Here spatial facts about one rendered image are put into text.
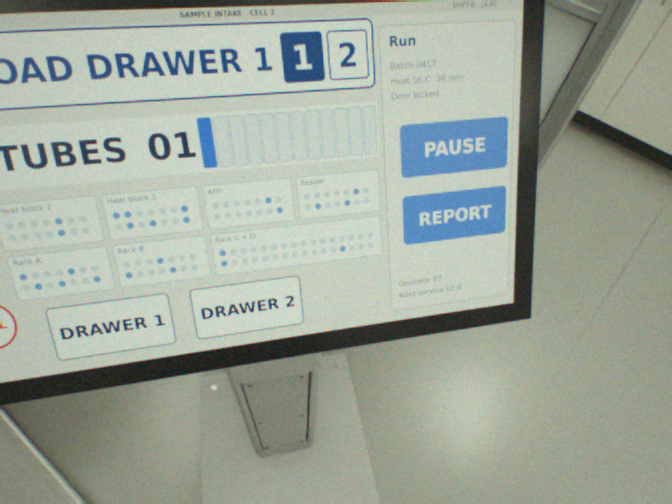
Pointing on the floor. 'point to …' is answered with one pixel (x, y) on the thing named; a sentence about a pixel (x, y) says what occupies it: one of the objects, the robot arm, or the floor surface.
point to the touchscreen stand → (284, 434)
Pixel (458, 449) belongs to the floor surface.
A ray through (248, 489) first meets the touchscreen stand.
